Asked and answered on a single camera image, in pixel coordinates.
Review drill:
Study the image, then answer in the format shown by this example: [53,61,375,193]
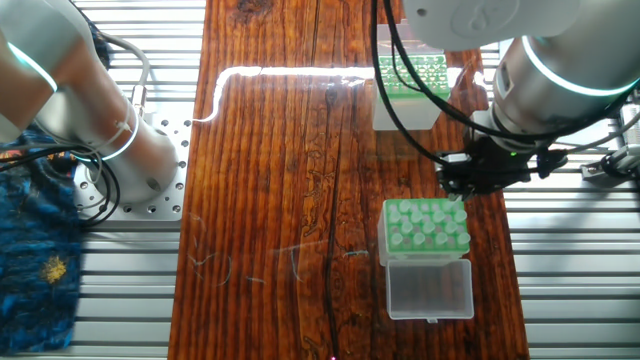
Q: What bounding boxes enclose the tall green pipette tip holder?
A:
[373,25,453,133]

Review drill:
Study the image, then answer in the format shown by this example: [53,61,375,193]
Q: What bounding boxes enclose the silver pole with clamp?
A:
[580,100,640,186]

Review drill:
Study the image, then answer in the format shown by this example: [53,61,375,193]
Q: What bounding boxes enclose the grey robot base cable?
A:
[95,35,153,131]

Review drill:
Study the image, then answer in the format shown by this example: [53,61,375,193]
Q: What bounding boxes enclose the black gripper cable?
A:
[370,0,481,166]

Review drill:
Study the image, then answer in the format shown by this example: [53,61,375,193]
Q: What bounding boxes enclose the blue patterned cloth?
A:
[0,130,86,351]

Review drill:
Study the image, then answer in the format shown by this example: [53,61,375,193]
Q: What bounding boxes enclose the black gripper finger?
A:
[462,158,492,197]
[436,160,467,199]

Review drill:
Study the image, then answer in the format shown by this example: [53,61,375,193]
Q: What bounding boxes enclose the brown wooden board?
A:
[168,0,531,360]

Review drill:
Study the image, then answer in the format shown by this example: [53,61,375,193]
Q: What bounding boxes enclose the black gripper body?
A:
[460,138,547,193]

